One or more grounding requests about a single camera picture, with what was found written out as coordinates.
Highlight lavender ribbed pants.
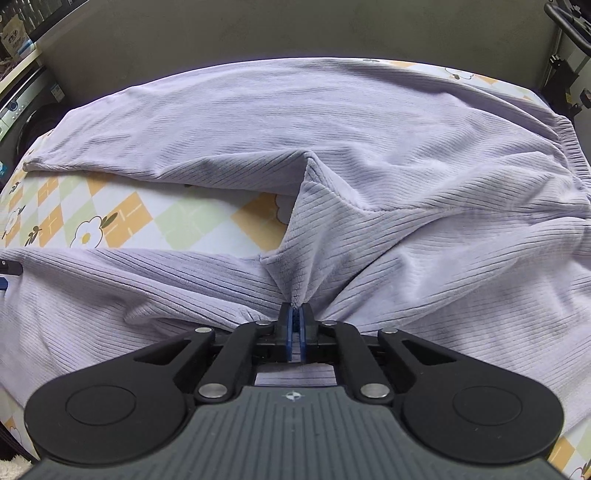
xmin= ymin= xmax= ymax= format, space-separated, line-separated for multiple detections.
xmin=0 ymin=59 xmax=591 ymax=432

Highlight white counter frame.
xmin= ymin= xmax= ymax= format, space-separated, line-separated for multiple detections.
xmin=0 ymin=46 xmax=47 ymax=93

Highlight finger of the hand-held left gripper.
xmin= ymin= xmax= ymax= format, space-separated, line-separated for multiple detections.
xmin=0 ymin=259 xmax=24 ymax=293

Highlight grey washing machine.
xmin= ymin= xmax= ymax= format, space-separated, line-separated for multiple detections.
xmin=0 ymin=69 xmax=79 ymax=162

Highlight flower checkered bed sheet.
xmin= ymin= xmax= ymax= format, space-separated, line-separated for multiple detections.
xmin=0 ymin=58 xmax=591 ymax=480

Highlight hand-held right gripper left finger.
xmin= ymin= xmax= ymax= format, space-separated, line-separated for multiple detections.
xmin=131 ymin=302 xmax=294 ymax=407

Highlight beige detergent bag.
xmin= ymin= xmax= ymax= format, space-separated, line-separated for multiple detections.
xmin=0 ymin=18 xmax=35 ymax=58

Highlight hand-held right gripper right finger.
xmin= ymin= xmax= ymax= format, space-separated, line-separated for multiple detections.
xmin=299 ymin=302 xmax=459 ymax=407

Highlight white fluffy rug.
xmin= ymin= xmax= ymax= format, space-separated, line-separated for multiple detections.
xmin=0 ymin=455 xmax=33 ymax=480

